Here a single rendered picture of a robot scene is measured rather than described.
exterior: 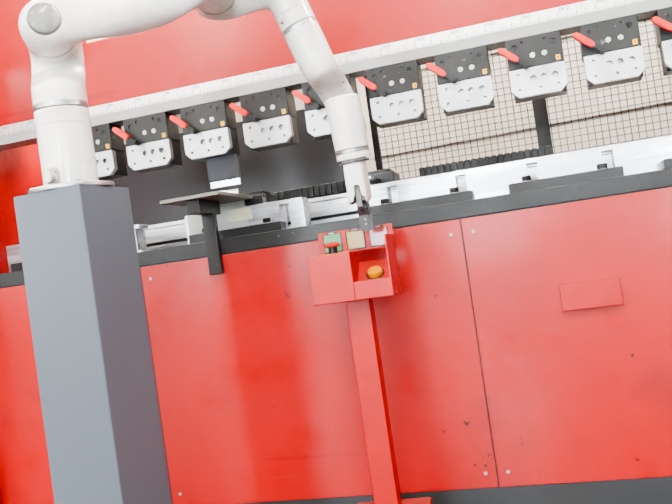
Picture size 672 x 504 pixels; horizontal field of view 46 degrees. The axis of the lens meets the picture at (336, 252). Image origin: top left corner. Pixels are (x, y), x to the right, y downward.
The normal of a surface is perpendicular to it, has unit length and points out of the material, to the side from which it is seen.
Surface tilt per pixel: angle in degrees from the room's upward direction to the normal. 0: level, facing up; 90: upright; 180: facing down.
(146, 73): 90
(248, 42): 90
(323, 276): 90
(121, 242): 90
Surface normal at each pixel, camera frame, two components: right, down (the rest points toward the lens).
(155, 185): -0.26, 0.02
